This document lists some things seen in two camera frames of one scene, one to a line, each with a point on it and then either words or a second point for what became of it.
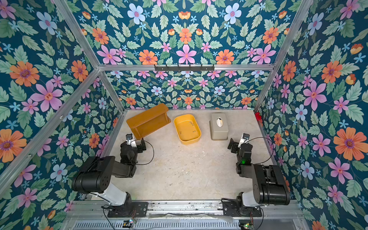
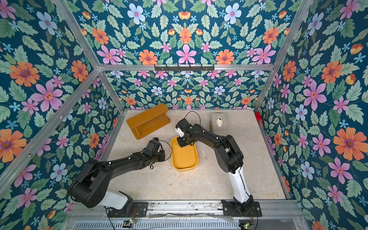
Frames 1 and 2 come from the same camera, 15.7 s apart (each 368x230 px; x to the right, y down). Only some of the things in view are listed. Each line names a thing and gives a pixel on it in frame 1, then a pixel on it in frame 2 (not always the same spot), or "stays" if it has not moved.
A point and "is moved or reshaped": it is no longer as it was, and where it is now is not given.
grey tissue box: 219,127 stays
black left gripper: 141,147 to 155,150
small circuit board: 127,224 stays
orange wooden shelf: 145,122 stays
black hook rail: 184,68 stays
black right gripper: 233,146 to 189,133
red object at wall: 258,116 stays
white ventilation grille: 158,225 stays
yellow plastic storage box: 188,129 is moved or reshaped
